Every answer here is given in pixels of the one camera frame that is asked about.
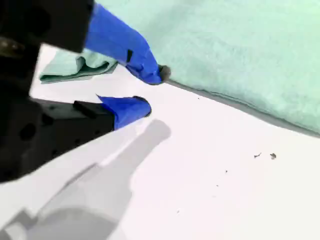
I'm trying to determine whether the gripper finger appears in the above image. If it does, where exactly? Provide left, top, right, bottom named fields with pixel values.
left=84, top=2, right=172, bottom=86
left=73, top=94, right=153, bottom=150

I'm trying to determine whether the pale green t-shirt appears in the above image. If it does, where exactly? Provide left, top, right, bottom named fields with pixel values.
left=39, top=0, right=320, bottom=138

